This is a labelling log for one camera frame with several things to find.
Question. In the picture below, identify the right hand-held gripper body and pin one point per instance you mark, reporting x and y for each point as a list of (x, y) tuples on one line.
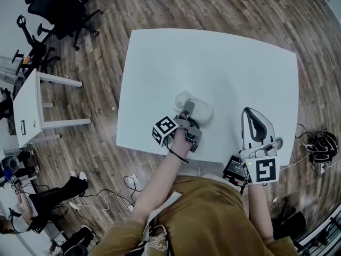
[(265, 169)]

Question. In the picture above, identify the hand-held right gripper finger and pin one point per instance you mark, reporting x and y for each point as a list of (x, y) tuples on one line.
[(269, 124), (243, 132)]

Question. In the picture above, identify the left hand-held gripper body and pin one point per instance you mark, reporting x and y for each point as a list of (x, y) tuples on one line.
[(163, 128)]

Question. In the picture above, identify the person's right forearm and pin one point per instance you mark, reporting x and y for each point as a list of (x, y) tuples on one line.
[(259, 209)]

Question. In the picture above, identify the person's left forearm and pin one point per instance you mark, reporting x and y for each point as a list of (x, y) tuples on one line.
[(157, 185)]

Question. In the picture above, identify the person's left hand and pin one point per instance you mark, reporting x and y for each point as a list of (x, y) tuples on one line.
[(182, 139)]

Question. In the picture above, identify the black box device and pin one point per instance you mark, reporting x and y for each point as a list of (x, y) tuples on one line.
[(234, 168)]

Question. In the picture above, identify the black wrist band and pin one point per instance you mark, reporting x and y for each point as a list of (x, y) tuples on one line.
[(178, 156)]

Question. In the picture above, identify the black bag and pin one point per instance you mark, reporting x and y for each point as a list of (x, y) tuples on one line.
[(290, 220)]

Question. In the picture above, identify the mustard shirt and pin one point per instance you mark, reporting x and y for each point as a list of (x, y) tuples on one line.
[(207, 217)]

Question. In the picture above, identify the white power strip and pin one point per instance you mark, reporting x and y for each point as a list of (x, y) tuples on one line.
[(74, 206)]

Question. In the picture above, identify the small white side table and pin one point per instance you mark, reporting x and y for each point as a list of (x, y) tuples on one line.
[(28, 108)]

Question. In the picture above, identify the slim black office chair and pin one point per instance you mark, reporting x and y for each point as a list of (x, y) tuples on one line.
[(34, 44)]

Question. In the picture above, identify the large black office chair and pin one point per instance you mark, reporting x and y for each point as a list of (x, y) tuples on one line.
[(60, 12)]

